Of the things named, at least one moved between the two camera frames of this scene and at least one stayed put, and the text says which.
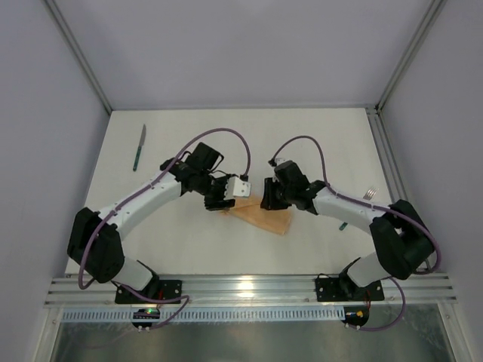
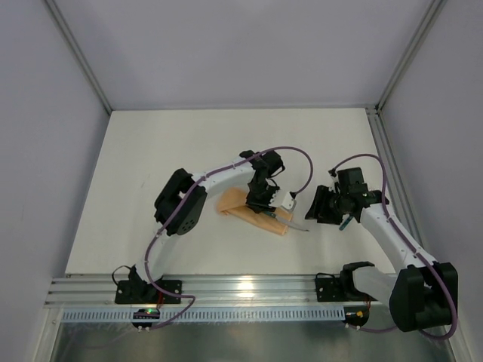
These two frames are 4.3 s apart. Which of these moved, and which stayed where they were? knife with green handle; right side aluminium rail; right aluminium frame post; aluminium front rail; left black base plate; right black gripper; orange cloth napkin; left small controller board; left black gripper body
Moved: right black gripper; knife with green handle; left black gripper body
Stayed: right side aluminium rail; orange cloth napkin; left black base plate; right aluminium frame post; left small controller board; aluminium front rail
